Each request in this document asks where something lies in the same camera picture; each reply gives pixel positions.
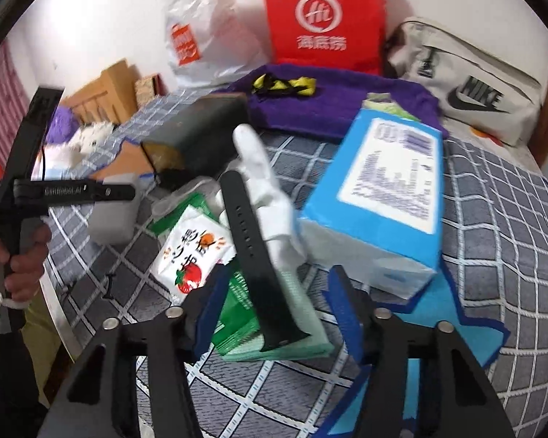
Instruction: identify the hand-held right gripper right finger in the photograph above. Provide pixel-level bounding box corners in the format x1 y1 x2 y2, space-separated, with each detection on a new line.
326 265 517 438

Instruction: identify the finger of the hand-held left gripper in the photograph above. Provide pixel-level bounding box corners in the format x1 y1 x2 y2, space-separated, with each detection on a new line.
14 179 136 203

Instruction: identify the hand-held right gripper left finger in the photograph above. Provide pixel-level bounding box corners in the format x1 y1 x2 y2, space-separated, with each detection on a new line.
37 267 231 438

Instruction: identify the green snack packet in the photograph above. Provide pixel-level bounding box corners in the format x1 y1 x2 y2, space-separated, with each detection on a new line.
210 269 275 357

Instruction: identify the pale grey soft block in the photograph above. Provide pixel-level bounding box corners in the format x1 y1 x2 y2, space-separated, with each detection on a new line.
89 173 140 245

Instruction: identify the white tomato print packet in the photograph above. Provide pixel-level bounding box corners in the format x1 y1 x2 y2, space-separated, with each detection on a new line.
146 192 236 306

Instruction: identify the black watch strap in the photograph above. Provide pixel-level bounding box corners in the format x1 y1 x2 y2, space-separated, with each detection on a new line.
220 171 311 353

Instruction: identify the white glove with green cuff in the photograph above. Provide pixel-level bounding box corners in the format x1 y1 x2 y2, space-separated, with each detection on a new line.
212 123 334 361

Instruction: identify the person's left hand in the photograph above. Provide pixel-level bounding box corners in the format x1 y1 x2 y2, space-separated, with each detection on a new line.
0 226 53 304

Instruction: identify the purple plush toy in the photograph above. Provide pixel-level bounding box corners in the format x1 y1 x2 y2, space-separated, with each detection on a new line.
46 105 80 147

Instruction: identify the red curtain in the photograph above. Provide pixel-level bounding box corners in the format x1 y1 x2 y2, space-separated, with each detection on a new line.
0 41 26 174

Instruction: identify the white plush toy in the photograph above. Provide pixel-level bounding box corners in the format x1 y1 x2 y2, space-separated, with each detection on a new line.
71 121 115 156

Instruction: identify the wooden headboard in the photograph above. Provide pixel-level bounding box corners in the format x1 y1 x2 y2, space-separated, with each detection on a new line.
61 59 140 124

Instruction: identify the blue tissue pack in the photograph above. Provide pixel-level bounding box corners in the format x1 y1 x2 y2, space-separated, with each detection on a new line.
297 109 446 299

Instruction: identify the patterned brown box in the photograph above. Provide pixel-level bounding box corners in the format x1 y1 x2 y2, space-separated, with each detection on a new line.
134 74 163 105

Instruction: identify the dark green box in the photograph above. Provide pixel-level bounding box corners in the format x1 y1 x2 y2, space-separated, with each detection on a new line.
141 92 250 190

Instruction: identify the grey plaid bedsheet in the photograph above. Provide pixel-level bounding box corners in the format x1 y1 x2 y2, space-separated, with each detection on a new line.
41 89 548 438

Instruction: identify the white plastic bag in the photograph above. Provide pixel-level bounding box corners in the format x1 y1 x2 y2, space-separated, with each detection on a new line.
160 0 275 89

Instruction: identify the pale green packet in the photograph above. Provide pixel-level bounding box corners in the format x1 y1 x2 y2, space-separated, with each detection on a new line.
363 93 421 122

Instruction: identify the purple towel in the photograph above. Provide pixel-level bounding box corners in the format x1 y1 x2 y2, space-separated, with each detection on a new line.
224 65 448 140

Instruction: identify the beige waist bag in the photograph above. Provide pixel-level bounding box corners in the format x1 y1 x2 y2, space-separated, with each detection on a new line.
386 16 544 147

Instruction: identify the red paper bag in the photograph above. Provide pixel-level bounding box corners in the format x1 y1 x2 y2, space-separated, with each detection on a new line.
259 0 387 76

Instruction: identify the yellow black strap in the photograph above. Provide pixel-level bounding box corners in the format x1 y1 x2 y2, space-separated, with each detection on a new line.
251 73 318 99

